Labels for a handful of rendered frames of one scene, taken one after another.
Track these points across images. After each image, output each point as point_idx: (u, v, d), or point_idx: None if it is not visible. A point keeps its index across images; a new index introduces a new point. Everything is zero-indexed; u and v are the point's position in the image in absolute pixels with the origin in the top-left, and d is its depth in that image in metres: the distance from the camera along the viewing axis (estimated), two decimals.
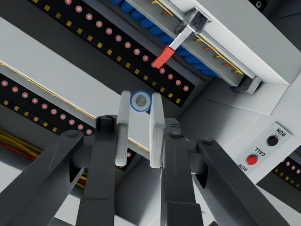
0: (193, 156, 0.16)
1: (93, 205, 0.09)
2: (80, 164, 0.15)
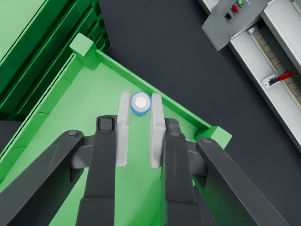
0: (193, 156, 0.16)
1: (93, 205, 0.09)
2: (80, 164, 0.15)
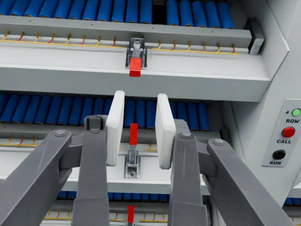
0: (204, 158, 0.16)
1: (87, 206, 0.09)
2: (68, 164, 0.15)
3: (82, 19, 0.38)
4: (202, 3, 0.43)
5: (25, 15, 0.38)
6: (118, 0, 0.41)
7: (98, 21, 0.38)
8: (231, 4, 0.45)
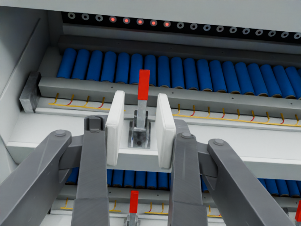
0: (204, 158, 0.16)
1: (87, 206, 0.09)
2: (68, 164, 0.15)
3: (272, 94, 0.39)
4: None
5: (219, 90, 0.39)
6: (294, 71, 0.42)
7: (288, 97, 0.39)
8: None
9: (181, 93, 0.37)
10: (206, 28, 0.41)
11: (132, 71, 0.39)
